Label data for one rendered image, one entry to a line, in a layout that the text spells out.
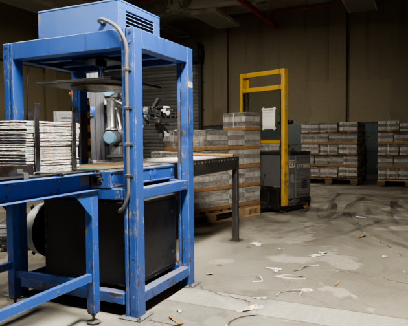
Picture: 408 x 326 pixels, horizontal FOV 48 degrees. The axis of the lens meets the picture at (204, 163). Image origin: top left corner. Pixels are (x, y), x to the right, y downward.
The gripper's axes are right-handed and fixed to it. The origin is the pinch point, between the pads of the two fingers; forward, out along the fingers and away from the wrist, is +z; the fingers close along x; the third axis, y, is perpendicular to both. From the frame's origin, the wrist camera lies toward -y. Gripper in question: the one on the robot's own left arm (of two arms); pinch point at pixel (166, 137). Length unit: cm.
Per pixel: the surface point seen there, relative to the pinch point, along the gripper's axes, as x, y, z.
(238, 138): 17, -84, 48
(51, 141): 165, 185, -101
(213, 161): 118, 51, -6
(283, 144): 38, -136, 86
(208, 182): 19, -14, 67
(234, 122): 1, -102, 36
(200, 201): 19, 7, 78
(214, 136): 19, -48, 26
